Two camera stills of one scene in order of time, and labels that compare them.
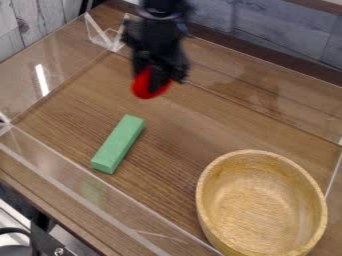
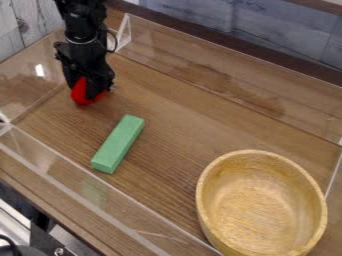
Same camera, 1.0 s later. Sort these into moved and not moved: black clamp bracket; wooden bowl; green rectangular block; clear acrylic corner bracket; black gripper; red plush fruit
Moved: black gripper; red plush fruit
Not moved: wooden bowl; green rectangular block; clear acrylic corner bracket; black clamp bracket
